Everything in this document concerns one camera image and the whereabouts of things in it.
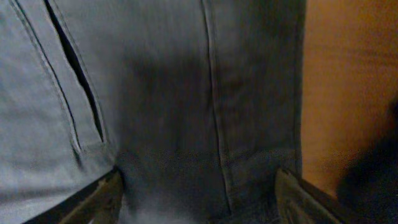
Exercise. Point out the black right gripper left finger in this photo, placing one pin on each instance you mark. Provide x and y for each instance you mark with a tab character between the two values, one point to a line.
97	203

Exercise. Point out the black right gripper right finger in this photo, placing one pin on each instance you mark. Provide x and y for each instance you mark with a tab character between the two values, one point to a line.
300	202

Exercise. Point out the navy blue shorts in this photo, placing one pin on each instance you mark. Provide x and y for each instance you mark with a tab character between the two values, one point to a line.
196	102

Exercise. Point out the folded black shorts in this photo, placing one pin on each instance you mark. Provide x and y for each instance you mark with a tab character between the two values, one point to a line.
370	185

